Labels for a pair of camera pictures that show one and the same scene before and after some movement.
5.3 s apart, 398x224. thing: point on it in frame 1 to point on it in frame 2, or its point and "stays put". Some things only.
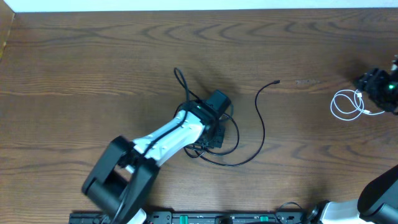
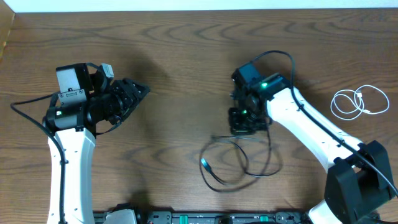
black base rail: x=203 y=216 stays put
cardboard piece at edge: x=7 y=15 stays put
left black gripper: x=219 y=142 to x=130 y=94
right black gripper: x=375 y=79 to x=239 y=128
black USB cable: x=191 y=155 to x=208 y=167
